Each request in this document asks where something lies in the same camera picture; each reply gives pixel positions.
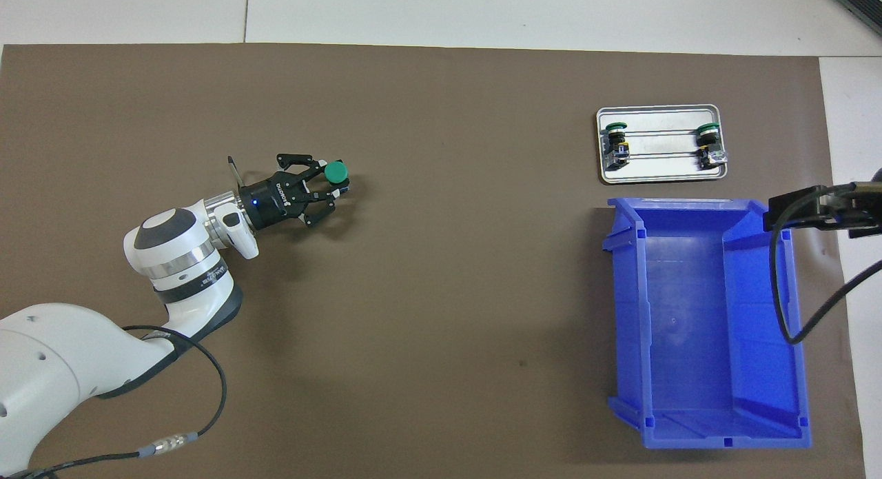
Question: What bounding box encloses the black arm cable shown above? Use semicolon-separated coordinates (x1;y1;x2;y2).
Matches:
0;156;242;479
770;181;882;346

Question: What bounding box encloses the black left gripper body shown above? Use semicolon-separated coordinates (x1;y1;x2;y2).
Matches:
240;172;305;233

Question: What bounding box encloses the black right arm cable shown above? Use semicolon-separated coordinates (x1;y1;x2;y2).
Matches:
770;181;882;346

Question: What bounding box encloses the green push button switch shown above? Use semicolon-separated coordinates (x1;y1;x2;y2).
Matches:
602;122;631;171
695;122;728;170
324;160;352;194

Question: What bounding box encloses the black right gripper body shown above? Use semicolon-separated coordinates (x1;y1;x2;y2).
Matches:
823;188;882;226

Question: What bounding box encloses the brown table mat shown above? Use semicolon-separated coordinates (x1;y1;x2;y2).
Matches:
0;43;865;479

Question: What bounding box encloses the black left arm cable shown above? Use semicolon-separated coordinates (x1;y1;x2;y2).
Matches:
0;156;242;479

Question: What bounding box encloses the silver metal tray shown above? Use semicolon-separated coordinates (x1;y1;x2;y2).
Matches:
596;105;729;185

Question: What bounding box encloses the blue plastic storage bin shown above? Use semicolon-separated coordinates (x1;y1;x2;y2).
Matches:
602;197;812;450

